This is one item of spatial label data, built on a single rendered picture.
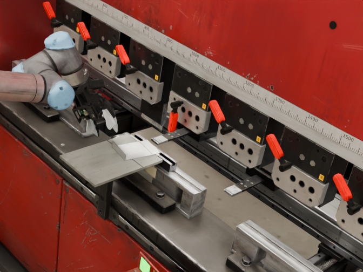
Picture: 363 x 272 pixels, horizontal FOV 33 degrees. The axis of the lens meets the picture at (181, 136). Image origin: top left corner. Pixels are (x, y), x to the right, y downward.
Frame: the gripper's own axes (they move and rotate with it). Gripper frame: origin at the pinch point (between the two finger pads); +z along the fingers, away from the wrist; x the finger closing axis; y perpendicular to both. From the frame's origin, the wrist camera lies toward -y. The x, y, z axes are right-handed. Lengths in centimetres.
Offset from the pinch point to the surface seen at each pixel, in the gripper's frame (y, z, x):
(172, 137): -10.3, 14.6, 15.4
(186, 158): -146, 125, -37
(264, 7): 14, -33, 60
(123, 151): 4.0, 6.8, 4.2
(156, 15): -6.9, -29.9, 27.1
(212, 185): -122, 130, -19
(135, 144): -1.4, 8.7, 6.1
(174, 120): 10.0, -4.9, 26.3
